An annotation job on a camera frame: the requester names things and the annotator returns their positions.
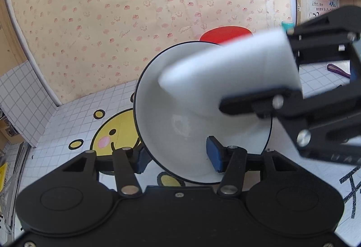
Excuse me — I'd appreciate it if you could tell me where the white sponge block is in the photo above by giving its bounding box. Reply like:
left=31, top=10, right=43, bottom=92
left=158, top=27, right=302, bottom=116

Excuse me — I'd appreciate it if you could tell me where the yellow white ceramic bowl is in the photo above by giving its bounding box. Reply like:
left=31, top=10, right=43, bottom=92
left=133, top=41, right=272, bottom=185

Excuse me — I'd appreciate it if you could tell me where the teal capped small bottle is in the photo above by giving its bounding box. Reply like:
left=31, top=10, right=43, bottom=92
left=281, top=20, right=294, bottom=31

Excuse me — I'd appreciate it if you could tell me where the red cylindrical speaker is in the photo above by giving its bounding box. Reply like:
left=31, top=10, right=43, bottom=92
left=199, top=26, right=253, bottom=44

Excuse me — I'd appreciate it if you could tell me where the metal folding rack yellow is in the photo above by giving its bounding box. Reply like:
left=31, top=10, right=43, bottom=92
left=1, top=141, right=31, bottom=246

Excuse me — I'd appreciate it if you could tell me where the wooden shelf unit left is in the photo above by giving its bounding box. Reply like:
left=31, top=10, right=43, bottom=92
left=0, top=0, right=63, bottom=149

